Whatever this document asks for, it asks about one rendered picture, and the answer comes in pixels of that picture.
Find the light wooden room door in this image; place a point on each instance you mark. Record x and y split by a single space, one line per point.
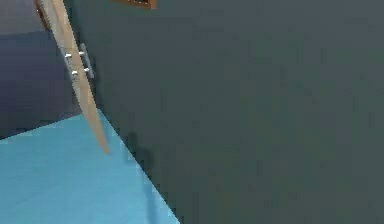
80 86

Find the brown framed wall picture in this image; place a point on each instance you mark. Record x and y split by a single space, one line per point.
138 2

